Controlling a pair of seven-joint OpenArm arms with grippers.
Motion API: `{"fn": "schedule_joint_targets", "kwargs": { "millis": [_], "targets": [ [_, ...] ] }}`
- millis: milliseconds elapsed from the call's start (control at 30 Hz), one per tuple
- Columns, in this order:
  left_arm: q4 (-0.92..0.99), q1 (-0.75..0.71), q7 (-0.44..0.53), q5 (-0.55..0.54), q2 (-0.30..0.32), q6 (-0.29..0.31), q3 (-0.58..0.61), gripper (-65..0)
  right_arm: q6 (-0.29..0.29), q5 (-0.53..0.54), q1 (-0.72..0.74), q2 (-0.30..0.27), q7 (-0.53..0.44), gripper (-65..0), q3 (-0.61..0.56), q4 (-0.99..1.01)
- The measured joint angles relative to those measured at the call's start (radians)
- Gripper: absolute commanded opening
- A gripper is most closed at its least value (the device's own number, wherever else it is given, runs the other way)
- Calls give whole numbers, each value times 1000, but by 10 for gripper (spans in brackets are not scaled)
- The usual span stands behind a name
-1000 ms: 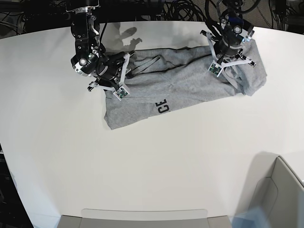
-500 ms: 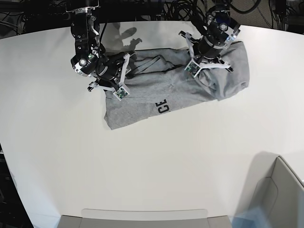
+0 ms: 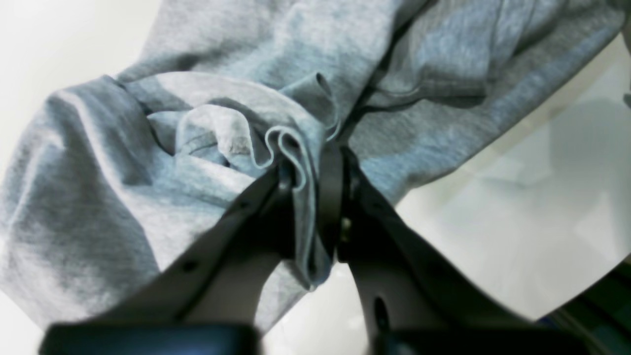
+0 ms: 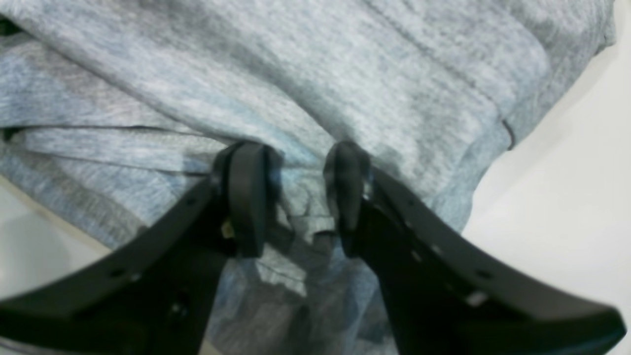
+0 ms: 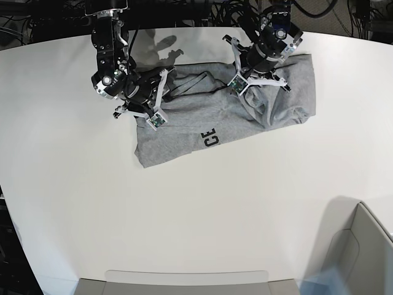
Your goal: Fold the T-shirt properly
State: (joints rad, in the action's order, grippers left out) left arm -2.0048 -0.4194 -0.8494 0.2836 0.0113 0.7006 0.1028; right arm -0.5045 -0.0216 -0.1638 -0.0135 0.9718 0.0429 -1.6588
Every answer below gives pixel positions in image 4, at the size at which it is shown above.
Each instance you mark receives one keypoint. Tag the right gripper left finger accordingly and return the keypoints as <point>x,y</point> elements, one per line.
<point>154,296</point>

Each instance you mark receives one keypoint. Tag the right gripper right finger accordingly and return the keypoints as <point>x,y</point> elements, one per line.
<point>442,294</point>

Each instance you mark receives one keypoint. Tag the grey T-shirt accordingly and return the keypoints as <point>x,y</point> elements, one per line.
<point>121,106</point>

